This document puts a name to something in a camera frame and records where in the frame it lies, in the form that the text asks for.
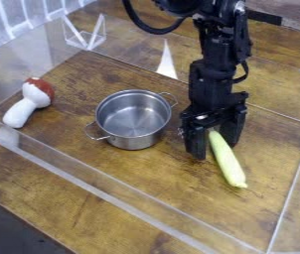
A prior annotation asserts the small stainless steel pot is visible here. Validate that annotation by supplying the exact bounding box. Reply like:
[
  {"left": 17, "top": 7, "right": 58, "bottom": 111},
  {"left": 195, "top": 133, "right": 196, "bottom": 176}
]
[{"left": 85, "top": 89, "right": 179, "bottom": 151}]

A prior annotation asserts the clear acrylic enclosure wall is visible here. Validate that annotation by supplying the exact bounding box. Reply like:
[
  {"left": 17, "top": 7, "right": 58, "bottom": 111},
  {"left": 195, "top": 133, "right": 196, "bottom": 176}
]
[{"left": 0, "top": 0, "right": 300, "bottom": 254}]

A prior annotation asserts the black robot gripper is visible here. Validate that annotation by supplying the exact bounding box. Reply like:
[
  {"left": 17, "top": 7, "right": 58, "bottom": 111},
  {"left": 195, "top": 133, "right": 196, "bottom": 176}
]
[{"left": 181, "top": 60, "right": 248, "bottom": 160}]

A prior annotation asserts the black bar in background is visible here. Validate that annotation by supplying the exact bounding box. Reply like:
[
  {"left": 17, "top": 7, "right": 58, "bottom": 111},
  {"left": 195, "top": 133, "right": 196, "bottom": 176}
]
[{"left": 247, "top": 9, "right": 283, "bottom": 26}]

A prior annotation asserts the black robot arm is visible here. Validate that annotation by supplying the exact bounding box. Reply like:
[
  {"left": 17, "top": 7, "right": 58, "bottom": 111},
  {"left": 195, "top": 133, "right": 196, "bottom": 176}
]
[{"left": 153, "top": 0, "right": 252, "bottom": 160}]

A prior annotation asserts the black cable loop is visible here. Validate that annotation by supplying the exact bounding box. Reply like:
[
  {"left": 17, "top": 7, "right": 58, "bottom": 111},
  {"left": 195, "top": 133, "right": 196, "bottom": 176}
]
[{"left": 121, "top": 0, "right": 188, "bottom": 36}]

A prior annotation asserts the plush red white mushroom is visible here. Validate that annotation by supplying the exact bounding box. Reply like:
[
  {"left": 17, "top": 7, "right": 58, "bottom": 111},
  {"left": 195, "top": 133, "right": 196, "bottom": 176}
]
[{"left": 3, "top": 77, "right": 56, "bottom": 128}]

